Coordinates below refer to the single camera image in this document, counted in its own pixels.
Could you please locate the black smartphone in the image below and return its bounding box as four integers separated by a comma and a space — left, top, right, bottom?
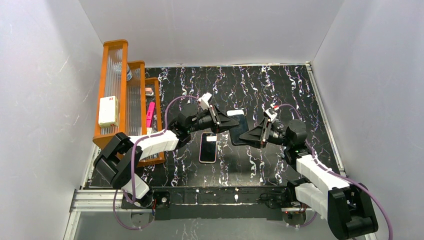
228, 114, 249, 145

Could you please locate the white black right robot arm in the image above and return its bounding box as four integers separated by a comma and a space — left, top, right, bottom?
240, 117, 379, 240

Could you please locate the orange wooden shelf rack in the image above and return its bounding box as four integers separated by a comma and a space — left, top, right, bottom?
92, 39, 163, 150

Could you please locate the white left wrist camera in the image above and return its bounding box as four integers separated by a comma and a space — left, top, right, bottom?
198, 92, 212, 110

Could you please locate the purple-edged smartphone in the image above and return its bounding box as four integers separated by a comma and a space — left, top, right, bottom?
199, 133, 218, 163

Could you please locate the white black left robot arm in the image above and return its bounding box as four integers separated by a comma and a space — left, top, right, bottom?
93, 104, 239, 203

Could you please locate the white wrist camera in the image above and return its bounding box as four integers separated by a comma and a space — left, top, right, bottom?
264, 106, 279, 123
198, 92, 212, 110

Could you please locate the white box with red label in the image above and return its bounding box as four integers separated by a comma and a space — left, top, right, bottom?
97, 95, 119, 129

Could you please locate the white blue patterned cup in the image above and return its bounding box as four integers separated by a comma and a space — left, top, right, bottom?
126, 64, 133, 82

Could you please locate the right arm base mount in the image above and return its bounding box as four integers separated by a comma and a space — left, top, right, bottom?
257, 190, 318, 229

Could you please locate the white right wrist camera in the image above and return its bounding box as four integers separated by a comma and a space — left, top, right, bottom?
264, 106, 279, 123

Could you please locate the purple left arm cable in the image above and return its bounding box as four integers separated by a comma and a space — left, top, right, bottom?
112, 95, 203, 231

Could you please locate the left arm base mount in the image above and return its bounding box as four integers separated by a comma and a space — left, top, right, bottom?
120, 191, 171, 229

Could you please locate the pink tool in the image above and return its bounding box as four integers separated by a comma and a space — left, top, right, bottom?
146, 102, 156, 128

